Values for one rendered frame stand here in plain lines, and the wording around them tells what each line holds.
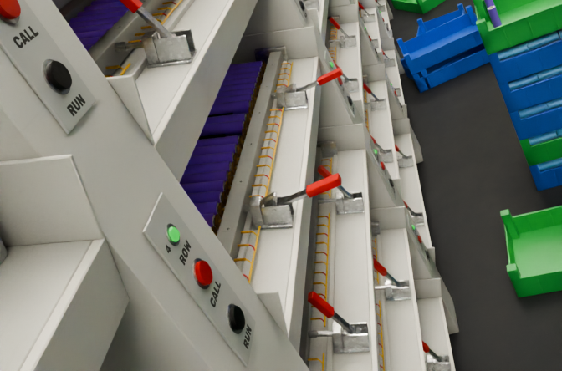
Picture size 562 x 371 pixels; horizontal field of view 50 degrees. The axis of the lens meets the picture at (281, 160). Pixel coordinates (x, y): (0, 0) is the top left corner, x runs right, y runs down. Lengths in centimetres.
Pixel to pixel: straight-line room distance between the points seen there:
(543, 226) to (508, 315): 26
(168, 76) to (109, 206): 20
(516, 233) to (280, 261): 101
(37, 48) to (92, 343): 15
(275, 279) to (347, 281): 27
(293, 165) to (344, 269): 19
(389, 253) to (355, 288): 34
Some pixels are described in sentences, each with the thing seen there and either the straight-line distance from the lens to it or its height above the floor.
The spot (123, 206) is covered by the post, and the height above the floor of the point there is 88.
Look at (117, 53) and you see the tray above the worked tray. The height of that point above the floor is 91.
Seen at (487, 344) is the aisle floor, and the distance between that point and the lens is 135.
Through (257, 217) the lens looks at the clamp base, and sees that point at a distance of 61.
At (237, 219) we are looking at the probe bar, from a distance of 59.
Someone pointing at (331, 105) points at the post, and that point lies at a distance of 104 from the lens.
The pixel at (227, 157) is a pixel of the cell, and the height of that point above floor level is 73.
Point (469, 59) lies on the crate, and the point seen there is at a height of 4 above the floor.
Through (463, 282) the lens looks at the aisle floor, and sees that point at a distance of 148.
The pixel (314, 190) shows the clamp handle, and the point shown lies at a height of 72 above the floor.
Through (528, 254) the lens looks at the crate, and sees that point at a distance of 148.
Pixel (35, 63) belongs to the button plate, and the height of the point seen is 97.
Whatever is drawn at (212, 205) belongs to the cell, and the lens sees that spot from 63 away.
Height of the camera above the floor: 100
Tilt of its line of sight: 25 degrees down
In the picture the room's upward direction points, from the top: 31 degrees counter-clockwise
